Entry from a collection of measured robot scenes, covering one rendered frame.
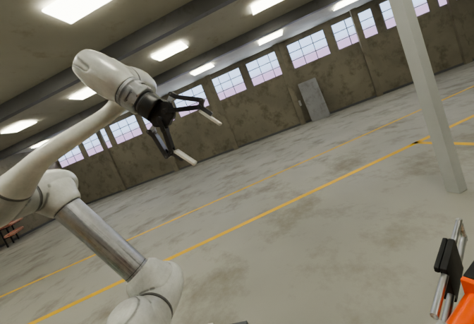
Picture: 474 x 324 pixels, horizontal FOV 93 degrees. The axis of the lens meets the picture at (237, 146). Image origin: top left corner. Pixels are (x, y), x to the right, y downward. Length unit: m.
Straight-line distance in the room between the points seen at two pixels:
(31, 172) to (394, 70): 15.06
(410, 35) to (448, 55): 13.57
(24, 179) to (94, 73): 0.40
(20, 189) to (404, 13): 3.03
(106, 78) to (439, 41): 16.12
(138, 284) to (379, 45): 14.83
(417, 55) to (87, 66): 2.76
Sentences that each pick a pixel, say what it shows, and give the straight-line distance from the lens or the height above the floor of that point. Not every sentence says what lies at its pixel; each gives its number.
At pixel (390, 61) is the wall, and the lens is 15.16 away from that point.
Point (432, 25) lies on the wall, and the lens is 16.31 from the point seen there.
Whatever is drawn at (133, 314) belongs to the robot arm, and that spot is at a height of 1.11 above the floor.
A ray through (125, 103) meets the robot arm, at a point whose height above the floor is 1.69.
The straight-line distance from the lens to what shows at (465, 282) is 0.41.
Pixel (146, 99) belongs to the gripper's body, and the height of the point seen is 1.68.
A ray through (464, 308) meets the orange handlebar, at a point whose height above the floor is 1.25.
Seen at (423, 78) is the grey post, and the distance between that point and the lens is 2.95.
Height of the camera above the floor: 1.53
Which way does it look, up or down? 6 degrees down
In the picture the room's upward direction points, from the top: 22 degrees counter-clockwise
